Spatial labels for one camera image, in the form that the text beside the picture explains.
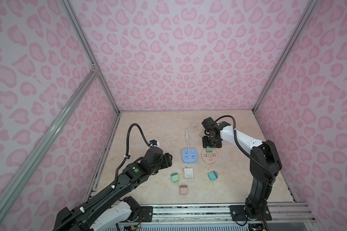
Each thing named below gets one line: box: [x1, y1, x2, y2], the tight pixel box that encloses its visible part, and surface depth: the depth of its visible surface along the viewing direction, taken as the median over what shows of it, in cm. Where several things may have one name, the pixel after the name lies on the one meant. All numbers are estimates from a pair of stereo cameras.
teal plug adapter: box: [207, 170, 220, 181], surface depth 86 cm
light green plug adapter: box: [170, 172, 180, 183], surface depth 86 cm
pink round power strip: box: [201, 149, 218, 165], surface depth 93 cm
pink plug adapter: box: [179, 182, 188, 196], surface depth 82 cm
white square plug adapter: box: [184, 167, 195, 179], surface depth 86 cm
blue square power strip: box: [182, 147, 199, 164], surface depth 94 cm
